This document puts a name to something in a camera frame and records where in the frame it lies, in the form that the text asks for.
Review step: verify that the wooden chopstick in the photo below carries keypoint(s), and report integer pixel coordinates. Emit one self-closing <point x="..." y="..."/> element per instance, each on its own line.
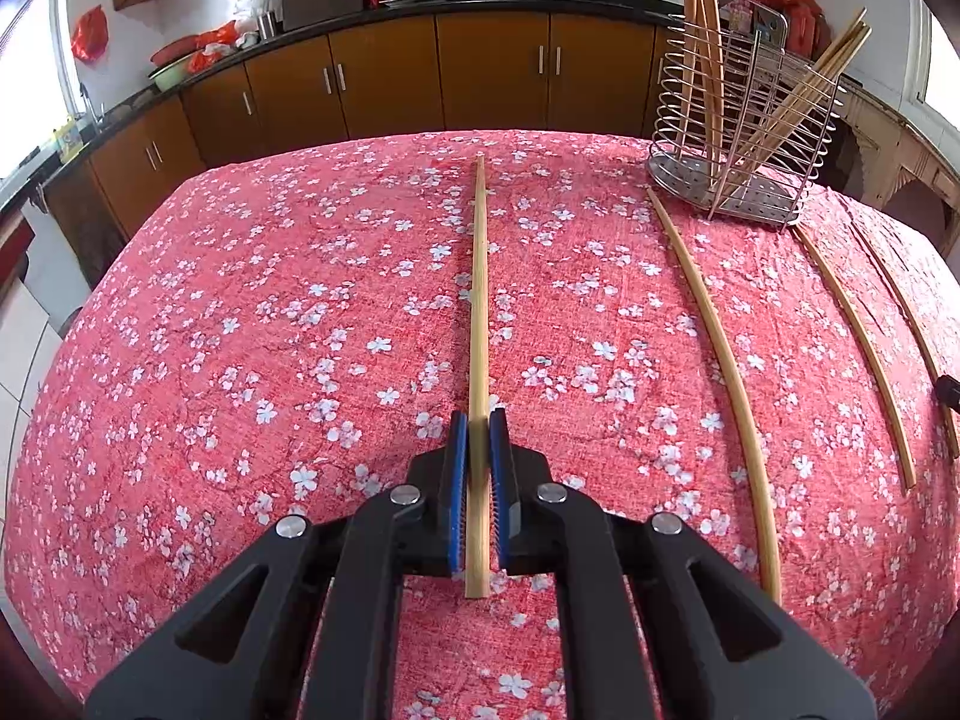
<point x="870" y="354"/>
<point x="825" y="82"/>
<point x="739" y="394"/>
<point x="825" y="59"/>
<point x="916" y="331"/>
<point x="712" y="15"/>
<point x="795" y="127"/>
<point x="478" y="315"/>
<point x="691" y="7"/>

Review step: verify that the red sauce bottle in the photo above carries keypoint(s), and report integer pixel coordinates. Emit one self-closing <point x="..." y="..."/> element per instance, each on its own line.
<point x="806" y="26"/>

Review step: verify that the large sliding window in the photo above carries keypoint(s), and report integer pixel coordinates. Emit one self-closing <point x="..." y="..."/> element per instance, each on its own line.
<point x="37" y="67"/>

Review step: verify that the white framed window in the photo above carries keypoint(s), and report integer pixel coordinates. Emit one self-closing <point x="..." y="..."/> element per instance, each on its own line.
<point x="946" y="67"/>

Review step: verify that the red basin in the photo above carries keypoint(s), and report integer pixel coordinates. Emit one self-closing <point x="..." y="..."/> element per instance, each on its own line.
<point x="172" y="51"/>

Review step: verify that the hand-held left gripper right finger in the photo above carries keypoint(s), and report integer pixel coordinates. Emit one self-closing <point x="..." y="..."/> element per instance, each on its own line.
<point x="501" y="495"/>

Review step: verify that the hanging red plastic bag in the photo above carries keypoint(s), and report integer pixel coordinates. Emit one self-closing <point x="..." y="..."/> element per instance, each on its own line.
<point x="88" y="36"/>

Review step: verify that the cream wooden side table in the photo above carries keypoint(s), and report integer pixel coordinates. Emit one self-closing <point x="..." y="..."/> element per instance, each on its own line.
<point x="900" y="157"/>

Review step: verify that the white plastic bags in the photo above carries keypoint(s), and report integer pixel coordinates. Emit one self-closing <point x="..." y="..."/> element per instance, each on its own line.
<point x="247" y="11"/>

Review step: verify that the yellow dish soap bottle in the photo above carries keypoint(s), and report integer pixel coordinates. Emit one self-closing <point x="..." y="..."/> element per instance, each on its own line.
<point x="69" y="139"/>

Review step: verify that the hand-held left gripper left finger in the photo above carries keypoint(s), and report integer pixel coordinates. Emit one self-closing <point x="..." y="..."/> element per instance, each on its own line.
<point x="457" y="495"/>

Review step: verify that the steel canister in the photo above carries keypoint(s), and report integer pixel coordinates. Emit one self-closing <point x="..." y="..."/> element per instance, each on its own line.
<point x="266" y="22"/>

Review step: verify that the red floral tablecloth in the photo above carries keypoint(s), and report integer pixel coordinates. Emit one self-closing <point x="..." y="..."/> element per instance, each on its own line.
<point x="262" y="352"/>

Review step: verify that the steel faucet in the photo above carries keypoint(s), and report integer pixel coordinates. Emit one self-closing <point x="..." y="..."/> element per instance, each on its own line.
<point x="85" y="101"/>

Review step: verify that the black kitchen countertop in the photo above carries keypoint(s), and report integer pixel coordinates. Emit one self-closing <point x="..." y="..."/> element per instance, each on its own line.
<point x="420" y="6"/>

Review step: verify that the pink labelled jar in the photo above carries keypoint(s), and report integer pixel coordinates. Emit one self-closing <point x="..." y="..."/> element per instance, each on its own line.
<point x="739" y="17"/>

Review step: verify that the brown base cabinets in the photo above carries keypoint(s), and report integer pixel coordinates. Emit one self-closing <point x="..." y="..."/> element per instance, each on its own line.
<point x="382" y="75"/>

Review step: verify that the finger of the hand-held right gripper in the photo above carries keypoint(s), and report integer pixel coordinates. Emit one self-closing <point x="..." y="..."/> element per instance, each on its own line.
<point x="949" y="395"/>

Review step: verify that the green basin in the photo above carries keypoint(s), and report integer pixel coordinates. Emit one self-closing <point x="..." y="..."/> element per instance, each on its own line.
<point x="166" y="76"/>

